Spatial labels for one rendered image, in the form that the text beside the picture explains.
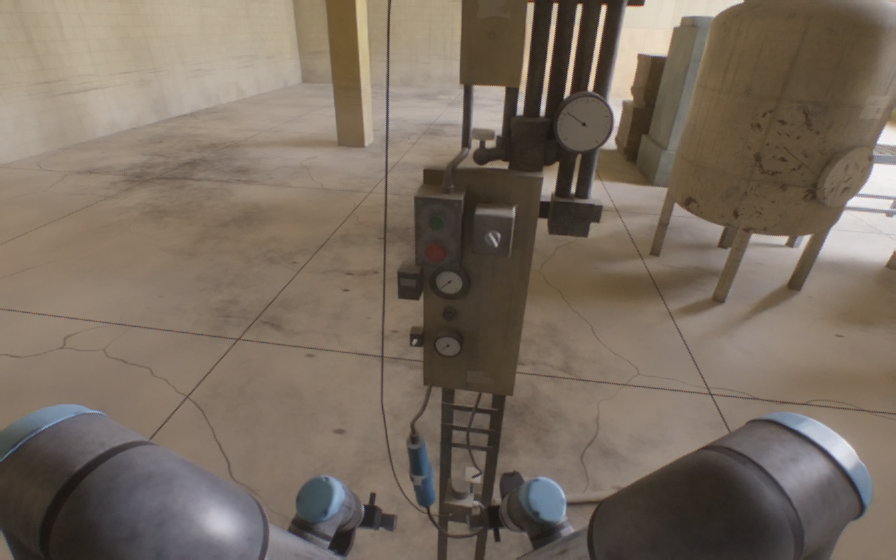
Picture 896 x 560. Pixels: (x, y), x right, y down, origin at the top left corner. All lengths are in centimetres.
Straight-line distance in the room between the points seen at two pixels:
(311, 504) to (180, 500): 56
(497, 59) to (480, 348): 63
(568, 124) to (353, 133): 728
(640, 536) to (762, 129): 346
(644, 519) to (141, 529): 43
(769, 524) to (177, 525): 49
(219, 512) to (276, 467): 199
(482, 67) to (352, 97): 715
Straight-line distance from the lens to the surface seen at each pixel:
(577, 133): 88
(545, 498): 101
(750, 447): 52
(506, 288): 97
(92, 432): 54
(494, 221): 83
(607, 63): 91
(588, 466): 248
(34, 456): 54
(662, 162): 684
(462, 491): 141
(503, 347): 107
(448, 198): 82
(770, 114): 376
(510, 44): 83
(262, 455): 254
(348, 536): 115
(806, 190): 394
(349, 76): 792
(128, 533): 47
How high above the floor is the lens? 189
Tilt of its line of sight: 30 degrees down
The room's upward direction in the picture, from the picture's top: 2 degrees clockwise
